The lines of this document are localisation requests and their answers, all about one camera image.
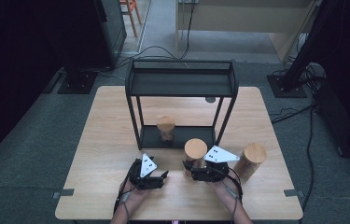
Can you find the short glass jar bamboo lid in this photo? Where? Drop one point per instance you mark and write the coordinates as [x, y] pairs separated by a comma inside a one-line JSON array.
[[165, 126]]

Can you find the person's right hand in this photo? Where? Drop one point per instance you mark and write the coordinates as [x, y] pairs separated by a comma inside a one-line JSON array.
[[222, 190]]

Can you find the black floor stand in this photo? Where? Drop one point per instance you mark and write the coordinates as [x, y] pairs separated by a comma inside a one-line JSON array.
[[287, 87], [77, 82]]

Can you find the beige partition desk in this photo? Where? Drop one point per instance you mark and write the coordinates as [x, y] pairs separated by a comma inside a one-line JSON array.
[[241, 15]]

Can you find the black metal two-tier rack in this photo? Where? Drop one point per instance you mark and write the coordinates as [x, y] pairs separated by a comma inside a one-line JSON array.
[[179, 84]]

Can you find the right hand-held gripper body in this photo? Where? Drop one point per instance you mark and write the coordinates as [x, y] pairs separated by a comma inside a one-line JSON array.
[[210, 174]]

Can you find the grey tape strip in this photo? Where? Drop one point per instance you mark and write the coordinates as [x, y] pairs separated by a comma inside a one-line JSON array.
[[294, 193], [63, 193]]

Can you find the person's left hand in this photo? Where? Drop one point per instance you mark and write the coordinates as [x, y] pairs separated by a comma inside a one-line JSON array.
[[133, 197]]

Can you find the grey round table grommet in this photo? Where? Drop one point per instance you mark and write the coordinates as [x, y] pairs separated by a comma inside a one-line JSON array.
[[210, 99]]

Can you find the orange wooden stool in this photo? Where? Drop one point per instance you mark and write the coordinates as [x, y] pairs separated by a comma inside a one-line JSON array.
[[131, 12]]

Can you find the black equipment box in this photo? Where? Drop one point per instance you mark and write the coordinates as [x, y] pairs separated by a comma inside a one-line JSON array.
[[337, 121]]

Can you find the black equipment cabinet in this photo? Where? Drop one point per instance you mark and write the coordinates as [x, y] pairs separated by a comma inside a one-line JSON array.
[[113, 34]]

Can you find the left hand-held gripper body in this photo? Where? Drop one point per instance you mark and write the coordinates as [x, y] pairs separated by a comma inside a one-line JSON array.
[[144, 182]]

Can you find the medium glass jar bamboo lid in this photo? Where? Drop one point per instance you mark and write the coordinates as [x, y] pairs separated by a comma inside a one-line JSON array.
[[195, 149]]

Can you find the tall glass jar bamboo lid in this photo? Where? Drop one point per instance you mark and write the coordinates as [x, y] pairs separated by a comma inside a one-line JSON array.
[[252, 157]]

